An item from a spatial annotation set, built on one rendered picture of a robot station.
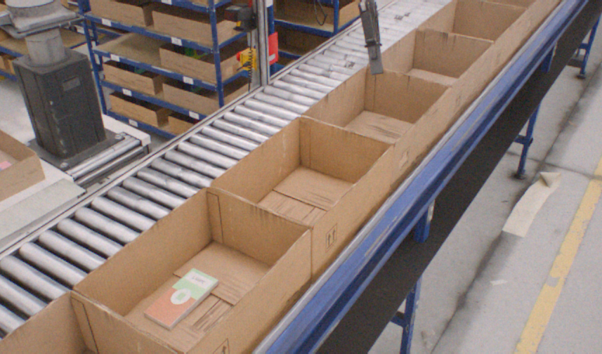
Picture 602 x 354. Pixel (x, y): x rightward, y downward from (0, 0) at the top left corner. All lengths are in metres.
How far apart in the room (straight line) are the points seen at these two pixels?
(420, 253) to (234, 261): 0.67
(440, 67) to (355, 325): 1.08
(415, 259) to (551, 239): 1.30
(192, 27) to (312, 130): 1.47
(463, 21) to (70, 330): 1.99
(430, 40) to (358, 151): 0.79
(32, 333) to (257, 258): 0.52
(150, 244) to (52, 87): 0.87
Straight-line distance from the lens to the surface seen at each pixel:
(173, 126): 3.43
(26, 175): 2.06
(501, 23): 2.61
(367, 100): 2.00
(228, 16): 2.35
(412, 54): 2.31
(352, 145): 1.60
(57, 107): 2.07
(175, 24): 3.08
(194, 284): 1.36
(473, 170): 2.26
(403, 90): 1.93
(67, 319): 1.24
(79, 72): 2.09
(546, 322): 2.64
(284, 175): 1.67
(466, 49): 2.24
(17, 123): 2.48
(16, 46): 4.43
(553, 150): 3.72
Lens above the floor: 1.85
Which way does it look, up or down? 36 degrees down
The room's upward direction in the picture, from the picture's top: 1 degrees counter-clockwise
